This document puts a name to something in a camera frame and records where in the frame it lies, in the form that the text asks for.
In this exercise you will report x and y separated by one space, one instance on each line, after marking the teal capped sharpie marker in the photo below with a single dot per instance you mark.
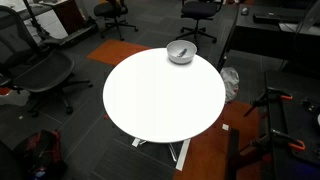
182 52

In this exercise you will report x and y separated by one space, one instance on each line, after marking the white round bowl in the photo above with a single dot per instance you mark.
173 50

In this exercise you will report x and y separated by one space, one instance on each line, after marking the white table base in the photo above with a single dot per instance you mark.
184 153

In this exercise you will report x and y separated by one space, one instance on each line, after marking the crumpled white plastic bag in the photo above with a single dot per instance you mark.
230 81

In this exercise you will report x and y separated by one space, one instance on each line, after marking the small white paper scrap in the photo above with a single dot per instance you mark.
225 127

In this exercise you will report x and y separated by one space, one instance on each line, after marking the grey computer mouse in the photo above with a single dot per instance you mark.
244 10

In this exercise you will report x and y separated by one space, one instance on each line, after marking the black office desk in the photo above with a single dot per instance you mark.
263 35

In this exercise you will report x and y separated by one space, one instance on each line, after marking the black mesh office chair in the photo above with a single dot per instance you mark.
43 71

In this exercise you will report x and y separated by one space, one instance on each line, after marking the white and brown cabinet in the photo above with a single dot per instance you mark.
68 15

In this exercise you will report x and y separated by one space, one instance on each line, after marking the black computer keyboard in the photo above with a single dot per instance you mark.
265 18

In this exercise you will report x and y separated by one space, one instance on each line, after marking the red and black backpack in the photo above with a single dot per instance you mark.
41 150

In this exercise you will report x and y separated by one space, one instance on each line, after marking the black workbench table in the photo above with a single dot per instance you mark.
293 133

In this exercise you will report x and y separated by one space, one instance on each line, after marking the black tripod stand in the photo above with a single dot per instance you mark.
33 18

